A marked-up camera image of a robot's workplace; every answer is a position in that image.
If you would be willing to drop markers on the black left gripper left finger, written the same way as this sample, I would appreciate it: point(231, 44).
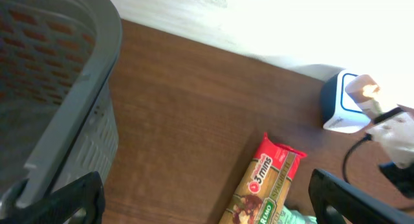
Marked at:
point(86, 193)

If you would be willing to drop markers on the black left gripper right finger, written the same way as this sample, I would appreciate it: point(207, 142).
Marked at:
point(335, 201)

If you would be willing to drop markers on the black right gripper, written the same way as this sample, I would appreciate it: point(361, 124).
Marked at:
point(401, 178)

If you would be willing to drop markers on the teal wipes packet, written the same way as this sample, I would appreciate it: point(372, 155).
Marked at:
point(294, 217)

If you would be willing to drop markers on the red spaghetti packet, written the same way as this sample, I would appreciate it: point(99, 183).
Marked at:
point(261, 194)

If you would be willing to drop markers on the white tube gold cap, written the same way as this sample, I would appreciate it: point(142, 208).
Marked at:
point(367, 95)

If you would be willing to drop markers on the white barcode scanner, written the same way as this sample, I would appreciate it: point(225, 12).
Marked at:
point(339, 112)

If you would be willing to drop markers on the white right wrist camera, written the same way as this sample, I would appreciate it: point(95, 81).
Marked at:
point(394, 132)

